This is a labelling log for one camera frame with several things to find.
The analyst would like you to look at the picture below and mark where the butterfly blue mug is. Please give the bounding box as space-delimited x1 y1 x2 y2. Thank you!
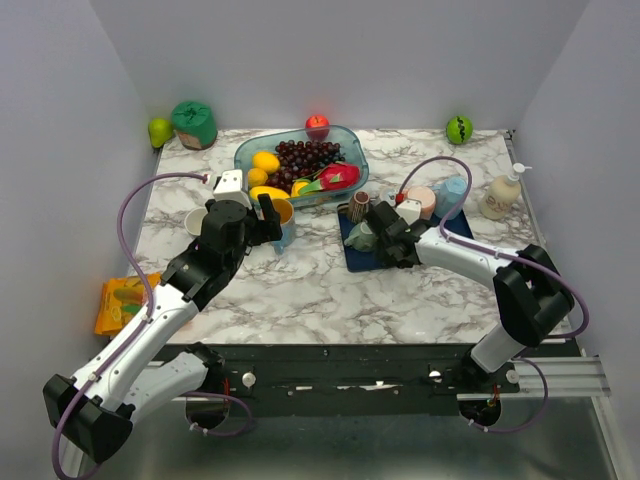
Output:
272 199 296 255

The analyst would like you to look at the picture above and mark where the light green mug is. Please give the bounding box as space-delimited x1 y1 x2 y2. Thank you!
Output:
183 207 208 237

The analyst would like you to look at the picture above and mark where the sage green mug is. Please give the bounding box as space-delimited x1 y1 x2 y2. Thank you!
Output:
343 221 378 252

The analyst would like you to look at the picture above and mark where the pink mug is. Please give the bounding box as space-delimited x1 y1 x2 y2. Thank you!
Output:
406 186 436 220

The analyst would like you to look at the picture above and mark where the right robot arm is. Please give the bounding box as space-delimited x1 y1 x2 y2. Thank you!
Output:
365 203 575 392

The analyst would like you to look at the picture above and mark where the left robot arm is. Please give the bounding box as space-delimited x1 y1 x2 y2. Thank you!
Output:
43 194 282 464

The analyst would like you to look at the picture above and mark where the brown striped mug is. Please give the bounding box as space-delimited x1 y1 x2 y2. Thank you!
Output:
347 190 370 224

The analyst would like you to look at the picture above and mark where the grey white mug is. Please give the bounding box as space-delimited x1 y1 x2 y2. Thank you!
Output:
372 187 398 208

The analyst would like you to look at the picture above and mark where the light blue faceted mug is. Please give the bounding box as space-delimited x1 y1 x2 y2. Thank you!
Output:
432 176 468 219

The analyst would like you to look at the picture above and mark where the yellow mango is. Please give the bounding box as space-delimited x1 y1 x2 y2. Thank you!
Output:
249 185 290 201

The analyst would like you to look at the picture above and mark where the small yellow fruit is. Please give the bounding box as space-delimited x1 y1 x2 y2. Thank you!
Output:
291 179 310 198

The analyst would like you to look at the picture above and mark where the orange fruit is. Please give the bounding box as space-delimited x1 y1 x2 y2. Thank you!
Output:
247 168 269 189

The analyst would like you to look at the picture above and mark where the yellow lemon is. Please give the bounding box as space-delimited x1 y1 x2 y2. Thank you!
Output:
252 151 280 175

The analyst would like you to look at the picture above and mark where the purple grape bunch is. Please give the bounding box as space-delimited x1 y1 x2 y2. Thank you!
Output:
266 140 345 193

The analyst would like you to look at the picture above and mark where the red dragon fruit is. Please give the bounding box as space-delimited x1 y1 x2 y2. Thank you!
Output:
299 162 360 196

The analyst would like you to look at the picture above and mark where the dark blue tray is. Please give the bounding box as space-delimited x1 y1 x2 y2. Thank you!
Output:
337 203 474 273

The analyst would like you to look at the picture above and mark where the red apple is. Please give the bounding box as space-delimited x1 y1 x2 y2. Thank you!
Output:
305 115 330 142

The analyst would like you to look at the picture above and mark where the clear blue fruit container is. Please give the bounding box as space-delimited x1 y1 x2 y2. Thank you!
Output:
234 125 369 208

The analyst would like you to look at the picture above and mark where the green wrapped jar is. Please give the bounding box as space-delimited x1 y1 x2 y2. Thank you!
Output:
171 101 218 150

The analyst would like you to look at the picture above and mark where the green pear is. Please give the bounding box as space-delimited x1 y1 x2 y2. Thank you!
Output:
148 117 174 149

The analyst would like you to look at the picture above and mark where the orange snack bag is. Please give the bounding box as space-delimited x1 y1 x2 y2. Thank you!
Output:
94 276 147 336

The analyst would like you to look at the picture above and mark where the green striped ball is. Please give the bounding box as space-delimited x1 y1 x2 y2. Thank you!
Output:
445 115 474 145

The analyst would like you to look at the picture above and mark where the cream soap pump bottle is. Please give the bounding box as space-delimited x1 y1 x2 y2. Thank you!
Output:
479 163 531 220

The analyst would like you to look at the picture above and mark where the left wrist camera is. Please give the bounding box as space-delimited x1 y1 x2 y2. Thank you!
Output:
213 169 251 208

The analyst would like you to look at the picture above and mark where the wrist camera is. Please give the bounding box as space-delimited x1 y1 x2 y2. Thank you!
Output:
213 169 251 208
395 193 422 225

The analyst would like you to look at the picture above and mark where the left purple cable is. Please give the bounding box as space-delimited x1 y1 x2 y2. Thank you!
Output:
51 172 211 480

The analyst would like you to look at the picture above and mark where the purple cable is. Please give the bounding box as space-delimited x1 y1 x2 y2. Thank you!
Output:
399 156 590 346
51 172 211 480

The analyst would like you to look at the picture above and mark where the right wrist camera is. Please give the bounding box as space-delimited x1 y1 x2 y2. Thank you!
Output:
395 193 422 225

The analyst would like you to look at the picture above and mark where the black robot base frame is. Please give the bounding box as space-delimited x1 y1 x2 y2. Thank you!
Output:
154 344 520 417

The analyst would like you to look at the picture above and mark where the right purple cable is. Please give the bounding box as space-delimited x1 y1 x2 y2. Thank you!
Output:
399 156 590 346

